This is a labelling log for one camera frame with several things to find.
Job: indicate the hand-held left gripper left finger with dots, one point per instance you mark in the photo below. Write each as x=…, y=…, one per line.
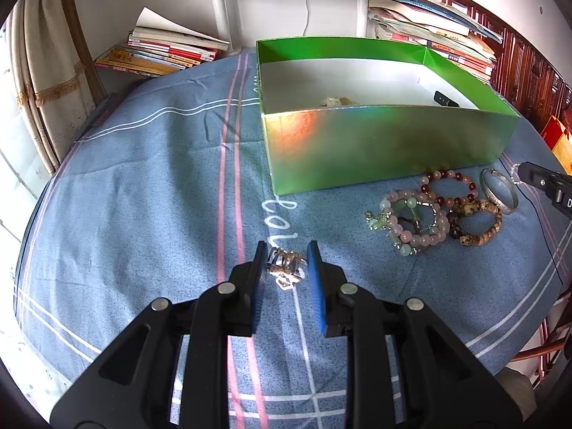
x=259, y=295

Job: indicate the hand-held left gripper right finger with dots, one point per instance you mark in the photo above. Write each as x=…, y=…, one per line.
x=316, y=286

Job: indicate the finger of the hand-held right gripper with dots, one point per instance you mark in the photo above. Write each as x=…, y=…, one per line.
x=547, y=181

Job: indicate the silver bangle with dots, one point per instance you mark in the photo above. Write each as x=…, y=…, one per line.
x=500, y=199

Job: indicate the green cardboard box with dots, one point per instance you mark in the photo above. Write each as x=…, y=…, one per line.
x=380, y=143

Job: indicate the red and yellow bag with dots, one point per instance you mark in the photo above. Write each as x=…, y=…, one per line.
x=556, y=136

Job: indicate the red wooden headboard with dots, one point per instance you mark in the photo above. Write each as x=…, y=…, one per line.
x=523, y=67

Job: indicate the black wristwatch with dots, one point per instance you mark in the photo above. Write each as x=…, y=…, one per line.
x=446, y=98

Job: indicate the red wooden chair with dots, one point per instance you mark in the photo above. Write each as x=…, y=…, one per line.
x=552, y=344

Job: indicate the tall stack of books and magazines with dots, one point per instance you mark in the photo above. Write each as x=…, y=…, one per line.
x=438, y=31

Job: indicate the cream jade pendant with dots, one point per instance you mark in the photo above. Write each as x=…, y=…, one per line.
x=335, y=101

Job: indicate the stack of books with open page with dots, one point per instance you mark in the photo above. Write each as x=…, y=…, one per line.
x=165, y=51

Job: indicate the white desk shelf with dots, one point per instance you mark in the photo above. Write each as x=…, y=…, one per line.
x=223, y=13

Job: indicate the beige curtain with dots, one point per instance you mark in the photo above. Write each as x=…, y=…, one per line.
x=49, y=76

